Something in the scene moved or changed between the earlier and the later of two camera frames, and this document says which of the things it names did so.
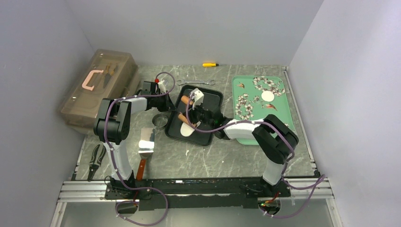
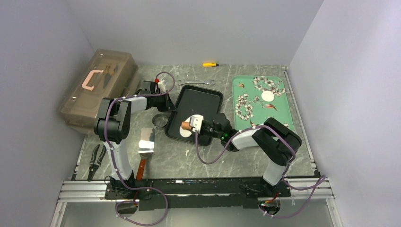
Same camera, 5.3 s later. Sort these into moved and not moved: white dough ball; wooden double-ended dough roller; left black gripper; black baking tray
Moved: wooden double-ended dough roller
Not moved: black baking tray; white dough ball; left black gripper
